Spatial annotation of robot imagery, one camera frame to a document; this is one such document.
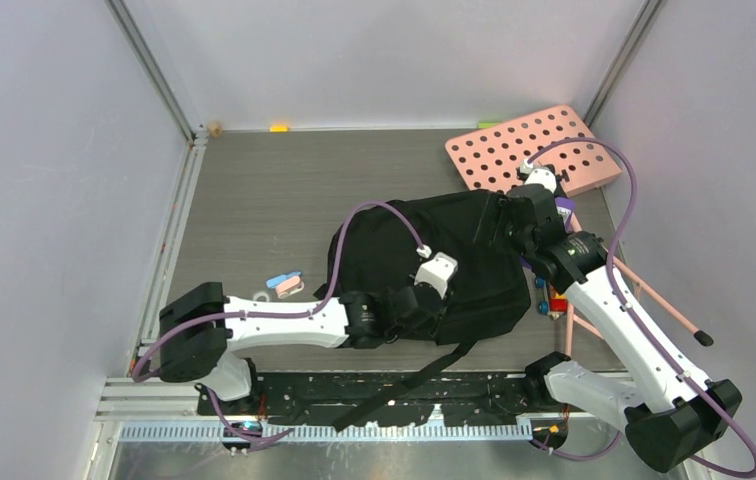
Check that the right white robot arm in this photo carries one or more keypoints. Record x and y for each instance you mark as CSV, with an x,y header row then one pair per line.
x,y
674,409

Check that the blue eraser pen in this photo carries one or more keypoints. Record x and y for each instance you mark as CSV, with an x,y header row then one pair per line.
x,y
273,282

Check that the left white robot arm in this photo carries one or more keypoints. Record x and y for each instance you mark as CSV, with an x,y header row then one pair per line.
x,y
202,331

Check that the slotted aluminium rail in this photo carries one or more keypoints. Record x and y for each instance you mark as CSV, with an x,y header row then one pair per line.
x,y
430,431

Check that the green block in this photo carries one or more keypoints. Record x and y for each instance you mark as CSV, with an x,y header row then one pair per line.
x,y
488,124

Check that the colourful toy train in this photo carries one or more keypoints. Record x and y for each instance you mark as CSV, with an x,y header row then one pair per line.
x,y
550,302

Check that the pink perforated stand board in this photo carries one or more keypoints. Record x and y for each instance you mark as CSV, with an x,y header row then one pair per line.
x,y
489,158

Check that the pink correction tape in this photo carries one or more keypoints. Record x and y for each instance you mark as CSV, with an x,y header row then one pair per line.
x,y
289,287

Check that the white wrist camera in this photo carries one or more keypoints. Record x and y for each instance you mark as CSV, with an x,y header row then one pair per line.
x,y
531,174
437,273

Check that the yellow block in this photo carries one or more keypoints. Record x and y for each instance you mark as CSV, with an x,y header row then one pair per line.
x,y
279,128

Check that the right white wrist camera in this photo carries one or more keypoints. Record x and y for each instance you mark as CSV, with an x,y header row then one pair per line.
x,y
531,174

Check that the small wooden cork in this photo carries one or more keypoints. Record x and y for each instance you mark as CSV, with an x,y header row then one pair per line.
x,y
215,128

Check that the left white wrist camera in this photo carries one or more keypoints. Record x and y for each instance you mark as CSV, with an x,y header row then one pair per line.
x,y
437,273

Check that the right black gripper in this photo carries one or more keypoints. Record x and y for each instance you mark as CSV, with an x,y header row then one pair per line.
x,y
502,208

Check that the black backpack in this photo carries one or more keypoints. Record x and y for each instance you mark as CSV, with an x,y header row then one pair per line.
x,y
374,254

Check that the purple metronome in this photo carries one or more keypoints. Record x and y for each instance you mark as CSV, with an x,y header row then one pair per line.
x,y
566,208

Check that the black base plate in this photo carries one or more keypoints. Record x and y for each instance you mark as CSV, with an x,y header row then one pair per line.
x,y
321,398

